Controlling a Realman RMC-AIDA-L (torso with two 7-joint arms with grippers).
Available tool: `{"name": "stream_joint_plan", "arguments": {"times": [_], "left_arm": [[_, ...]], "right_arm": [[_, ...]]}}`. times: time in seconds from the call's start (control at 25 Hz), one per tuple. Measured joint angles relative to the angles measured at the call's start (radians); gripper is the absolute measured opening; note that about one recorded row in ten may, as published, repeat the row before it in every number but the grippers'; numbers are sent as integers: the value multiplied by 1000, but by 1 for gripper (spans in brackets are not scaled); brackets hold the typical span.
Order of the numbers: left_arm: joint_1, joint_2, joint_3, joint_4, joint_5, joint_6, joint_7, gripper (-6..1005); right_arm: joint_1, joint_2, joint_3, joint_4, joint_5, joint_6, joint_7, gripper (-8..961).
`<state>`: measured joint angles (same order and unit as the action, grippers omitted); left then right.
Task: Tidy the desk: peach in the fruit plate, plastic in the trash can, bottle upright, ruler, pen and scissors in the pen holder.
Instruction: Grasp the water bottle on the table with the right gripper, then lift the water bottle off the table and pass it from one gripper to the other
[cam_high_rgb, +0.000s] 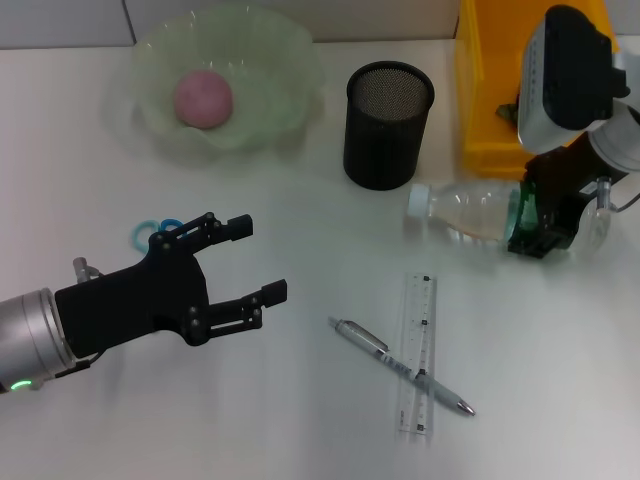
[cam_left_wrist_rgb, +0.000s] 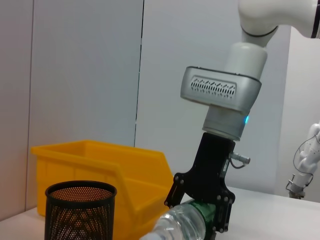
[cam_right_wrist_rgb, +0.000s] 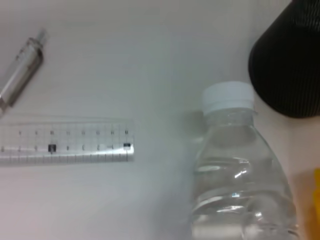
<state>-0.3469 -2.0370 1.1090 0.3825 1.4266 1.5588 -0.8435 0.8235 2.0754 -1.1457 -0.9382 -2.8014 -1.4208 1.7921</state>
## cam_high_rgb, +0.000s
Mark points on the green plastic wrapper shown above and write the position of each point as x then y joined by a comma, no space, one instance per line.
507,112

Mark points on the green translucent fruit bowl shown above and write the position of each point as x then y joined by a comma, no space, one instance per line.
280,75

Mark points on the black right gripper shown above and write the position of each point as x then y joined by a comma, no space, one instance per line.
565,175

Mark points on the white and silver right arm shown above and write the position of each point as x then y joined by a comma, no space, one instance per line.
620,140

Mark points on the silver ballpoint pen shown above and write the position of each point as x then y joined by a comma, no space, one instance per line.
375,350

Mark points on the yellow plastic bin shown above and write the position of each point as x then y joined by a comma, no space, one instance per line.
480,75

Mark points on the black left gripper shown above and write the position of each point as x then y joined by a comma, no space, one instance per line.
130,302

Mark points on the grey vertical wall trim strip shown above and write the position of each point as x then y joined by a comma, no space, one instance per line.
129,22

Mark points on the pink toy peach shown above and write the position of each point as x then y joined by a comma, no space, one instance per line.
202,100

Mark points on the clear plastic ruler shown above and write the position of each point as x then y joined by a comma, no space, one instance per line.
422,310

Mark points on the blue and teal scissors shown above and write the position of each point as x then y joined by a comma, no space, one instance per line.
142,232

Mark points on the clear bottle with green label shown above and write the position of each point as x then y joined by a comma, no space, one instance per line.
465,207

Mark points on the black mesh cup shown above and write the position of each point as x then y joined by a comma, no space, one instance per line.
385,140

